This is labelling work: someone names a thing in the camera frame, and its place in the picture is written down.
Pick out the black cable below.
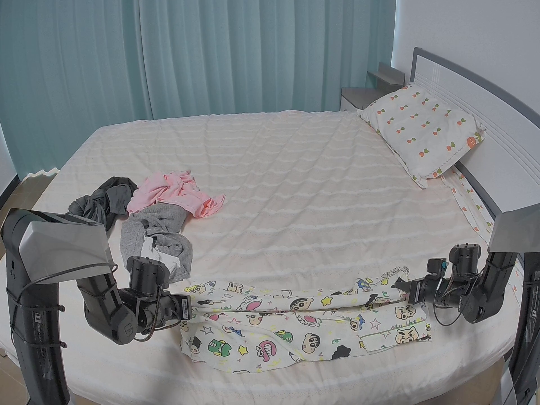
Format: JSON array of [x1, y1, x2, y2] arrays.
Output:
[[434, 302, 465, 327], [134, 310, 183, 341]]

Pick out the white printed pillowcase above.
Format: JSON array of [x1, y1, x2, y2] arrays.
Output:
[[440, 170, 497, 244]]

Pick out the grey bedside table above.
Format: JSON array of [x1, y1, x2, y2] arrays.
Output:
[[341, 62, 406, 112]]

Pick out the white printed pillow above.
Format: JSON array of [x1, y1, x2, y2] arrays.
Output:
[[357, 83, 486, 190]]

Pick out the pink garment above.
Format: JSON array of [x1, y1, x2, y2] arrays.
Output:
[[127, 169, 227, 219]]

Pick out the bed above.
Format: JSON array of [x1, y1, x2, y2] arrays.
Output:
[[0, 47, 540, 405]]

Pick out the white printed pyjama top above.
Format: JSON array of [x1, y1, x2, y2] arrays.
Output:
[[179, 266, 433, 374]]

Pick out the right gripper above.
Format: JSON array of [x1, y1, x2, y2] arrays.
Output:
[[407, 278, 440, 305]]

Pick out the blue-green curtain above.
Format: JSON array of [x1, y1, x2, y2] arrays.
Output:
[[0, 0, 149, 181], [139, 0, 398, 122]]

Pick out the dark grey garment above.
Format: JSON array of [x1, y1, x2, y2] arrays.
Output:
[[65, 176, 139, 233]]

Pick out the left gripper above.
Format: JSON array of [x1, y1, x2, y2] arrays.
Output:
[[169, 294, 193, 325]]

